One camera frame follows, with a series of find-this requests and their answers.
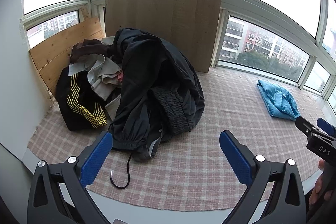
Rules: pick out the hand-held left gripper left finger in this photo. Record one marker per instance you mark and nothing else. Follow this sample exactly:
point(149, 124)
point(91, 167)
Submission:
point(97, 155)

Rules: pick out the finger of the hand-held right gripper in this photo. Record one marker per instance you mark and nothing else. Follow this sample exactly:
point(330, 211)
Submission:
point(303, 124)
point(326, 125)

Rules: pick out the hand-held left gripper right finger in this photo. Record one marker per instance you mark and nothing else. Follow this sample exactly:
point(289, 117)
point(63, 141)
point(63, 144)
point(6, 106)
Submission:
point(233, 155)

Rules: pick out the person's right hand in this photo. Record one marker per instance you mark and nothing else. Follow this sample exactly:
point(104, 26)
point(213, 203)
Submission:
point(316, 190)

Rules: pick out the folded blue shirt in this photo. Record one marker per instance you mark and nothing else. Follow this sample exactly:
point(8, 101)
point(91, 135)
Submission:
point(279, 100)

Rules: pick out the pink plaid tablecloth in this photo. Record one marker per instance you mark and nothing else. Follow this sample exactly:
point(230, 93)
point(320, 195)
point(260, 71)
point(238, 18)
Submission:
point(183, 161)

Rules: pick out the black garment yellow stripes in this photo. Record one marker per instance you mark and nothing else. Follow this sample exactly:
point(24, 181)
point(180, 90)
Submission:
point(76, 108)

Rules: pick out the beige cloth pink trim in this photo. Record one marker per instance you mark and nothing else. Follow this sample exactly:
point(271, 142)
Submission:
point(110, 81)

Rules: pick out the apartment buildings outside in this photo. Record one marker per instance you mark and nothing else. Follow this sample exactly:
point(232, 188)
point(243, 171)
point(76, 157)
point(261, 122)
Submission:
point(252, 40)

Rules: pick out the black jacket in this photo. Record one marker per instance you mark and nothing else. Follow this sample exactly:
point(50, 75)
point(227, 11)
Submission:
point(157, 69)

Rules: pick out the dark brown garment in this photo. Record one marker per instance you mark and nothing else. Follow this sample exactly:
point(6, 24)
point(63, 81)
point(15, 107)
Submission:
point(86, 49)

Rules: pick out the pine plank board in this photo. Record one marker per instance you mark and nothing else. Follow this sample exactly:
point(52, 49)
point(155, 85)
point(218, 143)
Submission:
point(60, 48)

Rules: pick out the narrow wooden strip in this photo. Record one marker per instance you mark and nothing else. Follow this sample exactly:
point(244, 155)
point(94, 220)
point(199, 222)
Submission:
point(84, 13)

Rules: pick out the large plywood board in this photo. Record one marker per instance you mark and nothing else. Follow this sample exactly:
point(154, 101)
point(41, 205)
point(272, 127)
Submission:
point(162, 19)

